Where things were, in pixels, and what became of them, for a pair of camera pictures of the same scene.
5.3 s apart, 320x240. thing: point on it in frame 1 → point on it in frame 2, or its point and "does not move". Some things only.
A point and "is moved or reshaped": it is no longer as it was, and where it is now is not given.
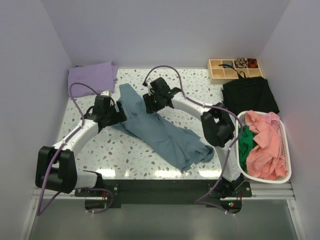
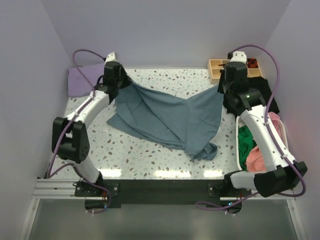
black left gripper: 119,117 → 127,79
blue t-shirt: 164,137 is moved or reshaped
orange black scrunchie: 252,63 does not move
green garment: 246,143 does not move
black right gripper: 150,108 → 220,89
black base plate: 227,195 does not move
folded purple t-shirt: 101,77 does not move
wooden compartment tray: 221,74 does not move
